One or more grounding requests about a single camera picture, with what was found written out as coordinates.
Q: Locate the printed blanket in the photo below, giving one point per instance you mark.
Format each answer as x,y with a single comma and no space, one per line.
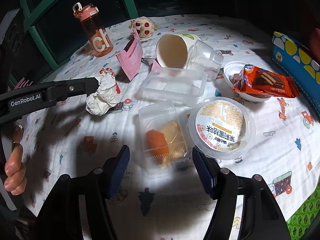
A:
275,135

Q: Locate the blue patterned box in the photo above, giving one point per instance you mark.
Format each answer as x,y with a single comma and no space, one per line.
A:
287,52

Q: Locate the clear plastic tray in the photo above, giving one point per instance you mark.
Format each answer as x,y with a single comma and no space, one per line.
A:
172,85

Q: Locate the orange water bottle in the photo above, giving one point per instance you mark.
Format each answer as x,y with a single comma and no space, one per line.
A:
97,30

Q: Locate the person's left hand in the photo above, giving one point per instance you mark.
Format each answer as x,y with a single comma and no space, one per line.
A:
15,167

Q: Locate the orange snack wrapper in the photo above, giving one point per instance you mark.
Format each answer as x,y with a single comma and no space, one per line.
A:
270,82

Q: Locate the white paper cup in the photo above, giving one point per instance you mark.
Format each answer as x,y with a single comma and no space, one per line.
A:
170,50

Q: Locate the white paper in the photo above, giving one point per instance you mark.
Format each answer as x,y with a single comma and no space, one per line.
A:
105,97

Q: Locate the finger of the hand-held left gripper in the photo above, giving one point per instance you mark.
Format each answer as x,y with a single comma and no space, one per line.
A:
72,88

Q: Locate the clear plastic clamshell container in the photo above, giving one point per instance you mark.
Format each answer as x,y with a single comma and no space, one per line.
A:
160,135

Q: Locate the pink sachet packet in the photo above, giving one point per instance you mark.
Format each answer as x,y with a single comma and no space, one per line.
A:
136,36
130,60
23,83

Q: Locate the round lidded plastic tub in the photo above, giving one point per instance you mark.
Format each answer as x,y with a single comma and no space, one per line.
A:
220,122

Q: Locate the white plastic bowl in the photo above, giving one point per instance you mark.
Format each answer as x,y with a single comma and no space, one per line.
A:
231,70

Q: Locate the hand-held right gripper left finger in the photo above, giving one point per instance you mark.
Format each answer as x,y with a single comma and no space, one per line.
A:
120,170

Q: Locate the red apple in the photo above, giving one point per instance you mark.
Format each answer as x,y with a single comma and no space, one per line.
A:
315,40

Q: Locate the cream plush toy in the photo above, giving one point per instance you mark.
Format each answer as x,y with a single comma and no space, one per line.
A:
143,27

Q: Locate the green plastic basket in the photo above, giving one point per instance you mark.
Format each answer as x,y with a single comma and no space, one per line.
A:
300,217

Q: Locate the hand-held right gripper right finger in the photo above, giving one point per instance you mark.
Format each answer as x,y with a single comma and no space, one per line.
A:
203,173

